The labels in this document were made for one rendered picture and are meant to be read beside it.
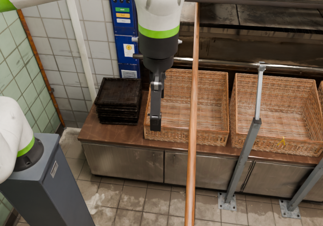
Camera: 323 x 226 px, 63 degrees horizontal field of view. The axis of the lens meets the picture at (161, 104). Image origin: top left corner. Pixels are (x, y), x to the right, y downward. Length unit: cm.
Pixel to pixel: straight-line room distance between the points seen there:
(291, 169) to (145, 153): 98
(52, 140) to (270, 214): 176
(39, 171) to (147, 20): 68
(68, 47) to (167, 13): 163
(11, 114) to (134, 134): 108
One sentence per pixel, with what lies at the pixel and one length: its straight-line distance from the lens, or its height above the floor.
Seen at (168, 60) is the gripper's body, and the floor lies 165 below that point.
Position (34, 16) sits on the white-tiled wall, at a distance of 211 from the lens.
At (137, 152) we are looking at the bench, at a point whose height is 48.
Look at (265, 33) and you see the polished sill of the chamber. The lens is 187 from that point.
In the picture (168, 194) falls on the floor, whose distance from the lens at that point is 225.
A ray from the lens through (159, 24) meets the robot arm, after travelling 56.
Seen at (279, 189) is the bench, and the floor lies 21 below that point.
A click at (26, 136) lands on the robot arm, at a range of 99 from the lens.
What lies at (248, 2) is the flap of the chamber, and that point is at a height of 142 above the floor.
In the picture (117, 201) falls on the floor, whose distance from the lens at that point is 225.
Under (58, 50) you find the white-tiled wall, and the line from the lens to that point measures 218.
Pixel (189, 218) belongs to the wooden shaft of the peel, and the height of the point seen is 120.
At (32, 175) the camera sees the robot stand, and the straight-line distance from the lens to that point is 104.
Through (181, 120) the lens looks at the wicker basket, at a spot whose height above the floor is 59.
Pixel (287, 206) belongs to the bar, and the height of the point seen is 3.
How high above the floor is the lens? 200
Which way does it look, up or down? 44 degrees down
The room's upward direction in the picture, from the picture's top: straight up
